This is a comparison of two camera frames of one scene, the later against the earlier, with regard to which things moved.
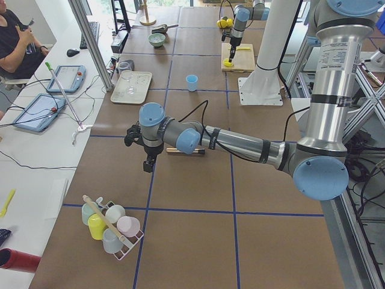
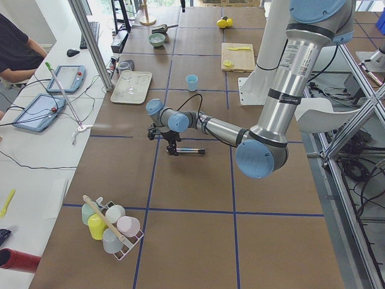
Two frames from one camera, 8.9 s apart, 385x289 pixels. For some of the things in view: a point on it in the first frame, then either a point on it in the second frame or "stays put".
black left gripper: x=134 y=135 to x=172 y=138
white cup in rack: x=113 y=212 stays put
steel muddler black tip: x=197 y=151 stays put
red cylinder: x=14 y=260 stays put
